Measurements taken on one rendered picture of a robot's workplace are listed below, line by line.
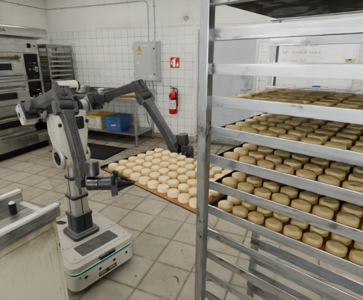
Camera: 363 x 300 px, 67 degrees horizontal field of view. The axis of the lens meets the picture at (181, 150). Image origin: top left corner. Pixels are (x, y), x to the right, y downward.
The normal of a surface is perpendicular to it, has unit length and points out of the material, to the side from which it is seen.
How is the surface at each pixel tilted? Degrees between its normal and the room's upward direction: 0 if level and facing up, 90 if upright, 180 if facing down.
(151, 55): 90
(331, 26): 90
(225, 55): 90
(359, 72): 90
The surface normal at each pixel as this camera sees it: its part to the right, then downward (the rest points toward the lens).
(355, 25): -0.66, 0.23
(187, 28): -0.39, 0.29
